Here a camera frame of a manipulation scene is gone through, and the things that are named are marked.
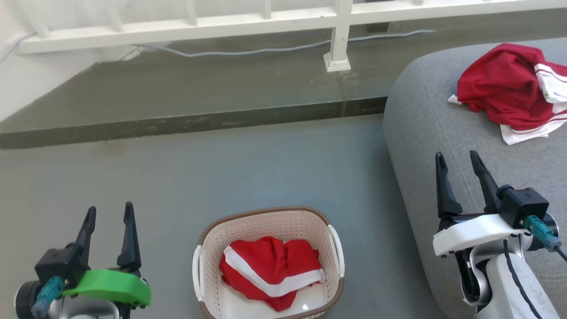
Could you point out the red garment with striped cuffs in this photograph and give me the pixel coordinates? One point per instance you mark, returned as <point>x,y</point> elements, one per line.
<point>500,88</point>

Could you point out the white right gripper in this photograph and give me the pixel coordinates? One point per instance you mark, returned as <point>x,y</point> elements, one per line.
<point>469,232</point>

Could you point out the grey fabric sofa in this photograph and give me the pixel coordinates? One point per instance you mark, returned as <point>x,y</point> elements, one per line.
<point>425,133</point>

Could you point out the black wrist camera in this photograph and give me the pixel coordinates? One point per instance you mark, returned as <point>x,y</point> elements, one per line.
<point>525,206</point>
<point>60,263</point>

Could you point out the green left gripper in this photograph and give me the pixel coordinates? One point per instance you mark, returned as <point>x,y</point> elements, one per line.
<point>110,285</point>

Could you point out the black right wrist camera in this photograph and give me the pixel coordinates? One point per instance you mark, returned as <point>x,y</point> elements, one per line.
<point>525,206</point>

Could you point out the white railing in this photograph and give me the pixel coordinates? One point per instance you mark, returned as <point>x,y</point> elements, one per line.
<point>212,26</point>

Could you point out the cream perforated laundry basket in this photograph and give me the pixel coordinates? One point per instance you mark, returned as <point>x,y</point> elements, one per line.
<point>212,241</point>

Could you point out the red garment with white band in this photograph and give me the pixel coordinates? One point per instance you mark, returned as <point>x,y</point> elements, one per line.
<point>266,261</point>

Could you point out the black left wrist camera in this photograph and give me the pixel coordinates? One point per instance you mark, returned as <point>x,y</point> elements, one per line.
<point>60,263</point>

